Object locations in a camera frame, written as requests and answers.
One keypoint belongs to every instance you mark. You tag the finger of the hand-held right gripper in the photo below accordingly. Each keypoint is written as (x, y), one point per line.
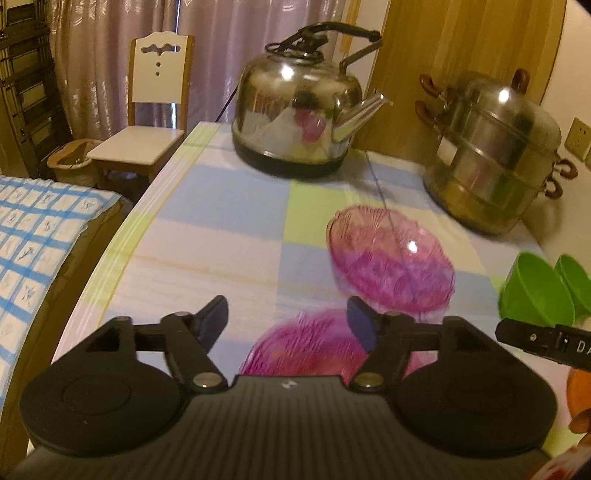
(526, 337)

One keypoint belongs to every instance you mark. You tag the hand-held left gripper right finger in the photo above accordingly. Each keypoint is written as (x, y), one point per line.
(362, 325)

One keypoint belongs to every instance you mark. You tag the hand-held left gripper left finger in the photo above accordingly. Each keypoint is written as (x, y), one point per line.
(213, 321)

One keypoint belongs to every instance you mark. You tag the green bowl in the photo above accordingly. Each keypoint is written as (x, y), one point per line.
(576, 281)
(533, 293)

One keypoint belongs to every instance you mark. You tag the pink glass bowl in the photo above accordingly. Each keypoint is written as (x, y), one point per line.
(392, 263)
(304, 346)

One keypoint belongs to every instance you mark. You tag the person's right hand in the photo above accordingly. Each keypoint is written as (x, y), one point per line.
(581, 392)

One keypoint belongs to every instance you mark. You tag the checked tablecloth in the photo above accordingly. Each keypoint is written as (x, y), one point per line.
(221, 221)

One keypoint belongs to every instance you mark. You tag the red and white cloth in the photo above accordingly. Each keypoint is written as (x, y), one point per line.
(565, 464)

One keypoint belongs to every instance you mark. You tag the steel steamer pot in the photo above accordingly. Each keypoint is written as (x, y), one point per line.
(494, 157)

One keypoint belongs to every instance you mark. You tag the blue checked blanket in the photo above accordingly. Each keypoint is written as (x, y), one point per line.
(37, 240)

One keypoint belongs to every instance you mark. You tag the white wooden chair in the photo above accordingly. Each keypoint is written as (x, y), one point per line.
(152, 115)

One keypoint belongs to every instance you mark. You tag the woven basket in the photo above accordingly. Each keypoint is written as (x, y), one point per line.
(69, 161)

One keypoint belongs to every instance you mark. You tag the pale purple curtain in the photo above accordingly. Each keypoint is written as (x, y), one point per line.
(221, 55)

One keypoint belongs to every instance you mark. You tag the wooden panel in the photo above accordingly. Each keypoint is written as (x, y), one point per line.
(438, 41)

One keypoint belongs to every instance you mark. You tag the dark folding rack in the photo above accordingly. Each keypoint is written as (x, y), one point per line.
(25, 92)

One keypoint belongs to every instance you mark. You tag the wooden bed frame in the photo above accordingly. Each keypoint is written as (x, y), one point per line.
(51, 323)

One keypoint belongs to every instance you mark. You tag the wall socket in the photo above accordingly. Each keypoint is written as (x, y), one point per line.
(579, 138)

